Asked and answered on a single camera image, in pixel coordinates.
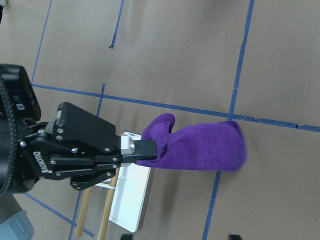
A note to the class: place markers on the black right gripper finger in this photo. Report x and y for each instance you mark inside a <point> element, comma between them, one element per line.
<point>86,133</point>
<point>83,178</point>

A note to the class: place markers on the purple towel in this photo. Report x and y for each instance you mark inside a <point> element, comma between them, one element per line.
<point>216,146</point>

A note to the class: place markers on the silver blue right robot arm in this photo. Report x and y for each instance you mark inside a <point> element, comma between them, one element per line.
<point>50,211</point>

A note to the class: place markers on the white towel rack base tray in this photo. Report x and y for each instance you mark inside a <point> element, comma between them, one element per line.
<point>129,196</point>

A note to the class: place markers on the outer wooden rack rod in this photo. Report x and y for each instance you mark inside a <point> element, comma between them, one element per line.
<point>83,212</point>

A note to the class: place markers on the white rack crossbar bracket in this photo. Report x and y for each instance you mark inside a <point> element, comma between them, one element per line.
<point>105,185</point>

